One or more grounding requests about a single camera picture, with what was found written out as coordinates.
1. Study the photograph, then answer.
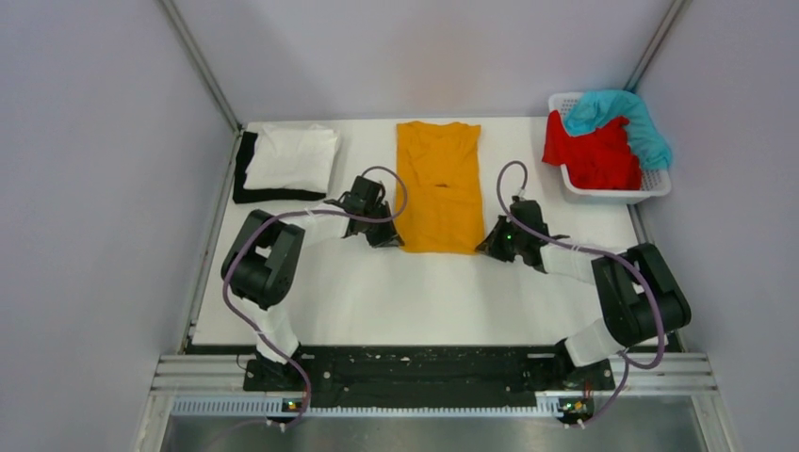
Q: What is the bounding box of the yellow t shirt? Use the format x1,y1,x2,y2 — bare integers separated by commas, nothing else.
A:
395,121,485,254

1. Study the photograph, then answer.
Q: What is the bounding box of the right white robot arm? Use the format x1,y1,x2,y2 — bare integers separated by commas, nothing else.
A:
476,197,692,388

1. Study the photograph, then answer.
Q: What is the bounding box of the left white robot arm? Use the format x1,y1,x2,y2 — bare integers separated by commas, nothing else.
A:
220,175,403,389

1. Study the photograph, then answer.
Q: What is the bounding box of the folded white t shirt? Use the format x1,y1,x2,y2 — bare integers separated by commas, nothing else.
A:
244,123,340,192

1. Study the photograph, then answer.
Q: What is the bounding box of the red t shirt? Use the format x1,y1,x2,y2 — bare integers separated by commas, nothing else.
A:
542,111,643,190

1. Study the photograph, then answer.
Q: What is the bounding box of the folded black t shirt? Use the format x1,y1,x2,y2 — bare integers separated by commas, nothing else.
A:
232,132,327,204

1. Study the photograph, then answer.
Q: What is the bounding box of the teal t shirt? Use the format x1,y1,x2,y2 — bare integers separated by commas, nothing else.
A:
563,89,674,171

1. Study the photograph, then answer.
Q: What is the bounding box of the white plastic basket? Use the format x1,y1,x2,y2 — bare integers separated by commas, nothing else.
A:
547,91,672,205

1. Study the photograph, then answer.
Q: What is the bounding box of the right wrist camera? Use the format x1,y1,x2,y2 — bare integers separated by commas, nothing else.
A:
512,190,527,203

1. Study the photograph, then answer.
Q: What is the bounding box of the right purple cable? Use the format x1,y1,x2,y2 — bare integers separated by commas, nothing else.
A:
496,160,667,430

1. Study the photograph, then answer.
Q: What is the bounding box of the purple cable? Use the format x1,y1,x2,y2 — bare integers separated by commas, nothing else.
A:
221,165,410,431
496,160,667,430

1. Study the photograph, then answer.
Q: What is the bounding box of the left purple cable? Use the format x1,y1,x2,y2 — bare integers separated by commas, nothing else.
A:
221,165,410,431

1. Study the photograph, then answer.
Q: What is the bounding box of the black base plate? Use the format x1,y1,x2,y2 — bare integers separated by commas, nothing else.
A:
243,346,615,409

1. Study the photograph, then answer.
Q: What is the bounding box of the aluminium frame rail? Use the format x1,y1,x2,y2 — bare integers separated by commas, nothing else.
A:
134,353,738,451

